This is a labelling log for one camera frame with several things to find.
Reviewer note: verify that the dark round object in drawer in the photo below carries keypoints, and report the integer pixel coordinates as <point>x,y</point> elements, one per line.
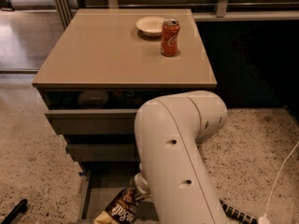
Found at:
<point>92,99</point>

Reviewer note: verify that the grey drawer cabinet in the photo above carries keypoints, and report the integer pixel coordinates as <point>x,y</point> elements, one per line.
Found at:
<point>101,49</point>

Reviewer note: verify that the brown chip bag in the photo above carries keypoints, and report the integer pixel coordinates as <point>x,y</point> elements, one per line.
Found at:
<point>121,210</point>

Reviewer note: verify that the grey top drawer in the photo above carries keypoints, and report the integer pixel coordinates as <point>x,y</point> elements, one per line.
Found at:
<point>117,116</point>

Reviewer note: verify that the orange soda can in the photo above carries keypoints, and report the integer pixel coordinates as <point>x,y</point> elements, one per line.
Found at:
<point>169,44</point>

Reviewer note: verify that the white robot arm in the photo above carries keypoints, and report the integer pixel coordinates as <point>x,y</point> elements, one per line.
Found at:
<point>167,132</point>

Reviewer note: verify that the grey bottom drawer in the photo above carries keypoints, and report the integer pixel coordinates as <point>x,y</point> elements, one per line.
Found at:
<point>102,181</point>

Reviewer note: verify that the grey drawer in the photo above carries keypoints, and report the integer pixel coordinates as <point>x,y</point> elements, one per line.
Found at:
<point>117,116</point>
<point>102,181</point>
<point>101,147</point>

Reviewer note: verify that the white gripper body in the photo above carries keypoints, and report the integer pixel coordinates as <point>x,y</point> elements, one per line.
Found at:
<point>139,182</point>

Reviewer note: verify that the black striped cylinder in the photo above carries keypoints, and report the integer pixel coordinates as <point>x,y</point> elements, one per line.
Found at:
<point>237,214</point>

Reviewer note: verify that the grey middle drawer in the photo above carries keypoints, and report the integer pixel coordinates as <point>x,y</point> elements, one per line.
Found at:
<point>101,147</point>

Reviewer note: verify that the white bowl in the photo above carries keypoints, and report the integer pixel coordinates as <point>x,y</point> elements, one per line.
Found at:
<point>150,26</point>

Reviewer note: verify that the black handle on floor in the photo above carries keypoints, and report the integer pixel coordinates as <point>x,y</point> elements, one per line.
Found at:
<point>20,208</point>

